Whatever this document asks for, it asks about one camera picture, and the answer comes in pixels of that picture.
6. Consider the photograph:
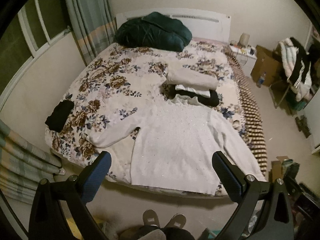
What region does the white beaded sweater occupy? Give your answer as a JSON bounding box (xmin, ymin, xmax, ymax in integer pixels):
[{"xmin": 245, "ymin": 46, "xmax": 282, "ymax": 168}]
[{"xmin": 87, "ymin": 102, "xmax": 265, "ymax": 195}]

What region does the chair with piled clothes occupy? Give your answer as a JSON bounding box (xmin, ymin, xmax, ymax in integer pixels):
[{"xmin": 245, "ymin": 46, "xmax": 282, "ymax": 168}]
[{"xmin": 269, "ymin": 37, "xmax": 312, "ymax": 111}]

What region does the small open cardboard box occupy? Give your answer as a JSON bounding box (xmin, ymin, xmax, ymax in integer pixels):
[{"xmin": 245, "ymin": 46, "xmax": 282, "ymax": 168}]
[{"xmin": 270, "ymin": 156, "xmax": 300, "ymax": 181}]

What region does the right grey slipper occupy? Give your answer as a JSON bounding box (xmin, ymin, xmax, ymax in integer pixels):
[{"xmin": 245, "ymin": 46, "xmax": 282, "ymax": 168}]
[{"xmin": 165, "ymin": 213, "xmax": 187, "ymax": 229}]

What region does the grey slipper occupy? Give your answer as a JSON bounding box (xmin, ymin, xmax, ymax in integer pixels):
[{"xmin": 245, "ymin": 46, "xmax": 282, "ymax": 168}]
[
  {"xmin": 165, "ymin": 213, "xmax": 187, "ymax": 229},
  {"xmin": 143, "ymin": 209, "xmax": 160, "ymax": 228}
]

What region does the small black cloth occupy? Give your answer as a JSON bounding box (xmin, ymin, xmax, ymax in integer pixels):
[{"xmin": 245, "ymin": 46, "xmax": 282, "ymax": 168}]
[{"xmin": 45, "ymin": 100, "xmax": 74, "ymax": 133}]

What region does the left grey slipper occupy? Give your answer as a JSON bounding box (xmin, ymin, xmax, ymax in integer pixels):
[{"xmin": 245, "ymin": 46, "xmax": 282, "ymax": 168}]
[{"xmin": 143, "ymin": 209, "xmax": 160, "ymax": 228}]

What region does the brown checkered bed mat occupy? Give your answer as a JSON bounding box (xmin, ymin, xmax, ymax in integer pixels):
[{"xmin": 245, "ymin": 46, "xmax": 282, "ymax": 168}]
[{"xmin": 223, "ymin": 46, "xmax": 267, "ymax": 175}]

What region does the plastic water bottle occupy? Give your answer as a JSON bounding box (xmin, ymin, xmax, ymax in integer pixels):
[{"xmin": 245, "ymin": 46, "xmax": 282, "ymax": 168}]
[{"xmin": 257, "ymin": 72, "xmax": 266, "ymax": 88}]

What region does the folded white garment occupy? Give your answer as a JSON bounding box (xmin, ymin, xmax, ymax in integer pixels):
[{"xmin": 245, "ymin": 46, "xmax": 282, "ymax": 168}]
[{"xmin": 175, "ymin": 85, "xmax": 210, "ymax": 98}]

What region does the floral bed blanket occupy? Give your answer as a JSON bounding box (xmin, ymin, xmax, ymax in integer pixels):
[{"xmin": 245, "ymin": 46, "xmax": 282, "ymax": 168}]
[{"xmin": 45, "ymin": 40, "xmax": 245, "ymax": 196}]

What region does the brown cardboard box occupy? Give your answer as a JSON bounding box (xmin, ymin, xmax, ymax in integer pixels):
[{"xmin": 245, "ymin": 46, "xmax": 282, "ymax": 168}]
[{"xmin": 251, "ymin": 45, "xmax": 283, "ymax": 87}]

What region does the folded beige garment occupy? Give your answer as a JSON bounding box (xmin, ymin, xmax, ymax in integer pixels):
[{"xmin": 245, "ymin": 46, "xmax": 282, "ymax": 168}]
[{"xmin": 167, "ymin": 68, "xmax": 218, "ymax": 90}]

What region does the folded black garment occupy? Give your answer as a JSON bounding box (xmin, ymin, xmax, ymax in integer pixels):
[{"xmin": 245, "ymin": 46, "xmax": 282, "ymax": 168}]
[{"xmin": 174, "ymin": 90, "xmax": 220, "ymax": 107}]

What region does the white nightstand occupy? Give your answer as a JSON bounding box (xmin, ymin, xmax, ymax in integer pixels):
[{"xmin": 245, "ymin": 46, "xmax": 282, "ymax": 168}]
[{"xmin": 229, "ymin": 41, "xmax": 257, "ymax": 77}]

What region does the beige bedside lamp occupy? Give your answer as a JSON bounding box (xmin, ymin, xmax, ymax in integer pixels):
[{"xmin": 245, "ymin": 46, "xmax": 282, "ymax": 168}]
[{"xmin": 239, "ymin": 33, "xmax": 250, "ymax": 47}]

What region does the green striped curtain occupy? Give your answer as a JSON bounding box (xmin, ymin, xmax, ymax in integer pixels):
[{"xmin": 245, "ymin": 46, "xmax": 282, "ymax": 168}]
[{"xmin": 66, "ymin": 0, "xmax": 116, "ymax": 64}]

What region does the white headboard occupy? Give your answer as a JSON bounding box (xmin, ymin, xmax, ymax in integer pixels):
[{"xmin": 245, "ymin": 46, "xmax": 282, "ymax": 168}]
[{"xmin": 116, "ymin": 8, "xmax": 231, "ymax": 43}]

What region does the dark green pillow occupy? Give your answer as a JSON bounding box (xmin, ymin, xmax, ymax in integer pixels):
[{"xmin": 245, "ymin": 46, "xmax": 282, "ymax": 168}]
[{"xmin": 115, "ymin": 12, "xmax": 193, "ymax": 52}]

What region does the window frame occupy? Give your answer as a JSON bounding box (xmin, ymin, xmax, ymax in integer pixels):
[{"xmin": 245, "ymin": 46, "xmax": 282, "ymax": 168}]
[{"xmin": 1, "ymin": 0, "xmax": 71, "ymax": 107}]

